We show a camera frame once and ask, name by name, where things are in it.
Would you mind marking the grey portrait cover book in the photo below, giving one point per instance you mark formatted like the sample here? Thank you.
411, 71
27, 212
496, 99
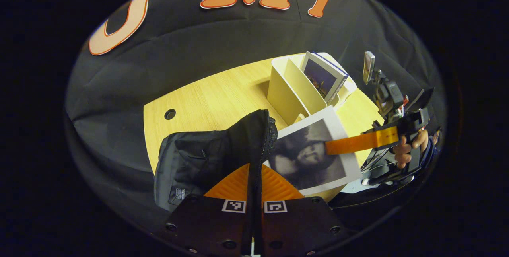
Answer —
302, 157

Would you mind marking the black schoolbag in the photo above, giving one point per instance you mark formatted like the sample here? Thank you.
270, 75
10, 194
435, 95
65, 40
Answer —
206, 153

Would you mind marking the white bookshelf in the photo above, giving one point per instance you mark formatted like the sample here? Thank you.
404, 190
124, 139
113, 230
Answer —
286, 90

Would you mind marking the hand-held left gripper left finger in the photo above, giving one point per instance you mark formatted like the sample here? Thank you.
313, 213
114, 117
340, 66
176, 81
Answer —
210, 225

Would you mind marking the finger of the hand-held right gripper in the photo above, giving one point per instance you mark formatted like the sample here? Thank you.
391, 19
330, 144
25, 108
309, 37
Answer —
358, 142

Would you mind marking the dark blue cover book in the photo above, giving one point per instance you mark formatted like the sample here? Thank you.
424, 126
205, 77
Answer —
320, 76

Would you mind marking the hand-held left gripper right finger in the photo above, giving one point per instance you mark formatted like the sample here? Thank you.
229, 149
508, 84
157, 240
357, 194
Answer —
298, 225

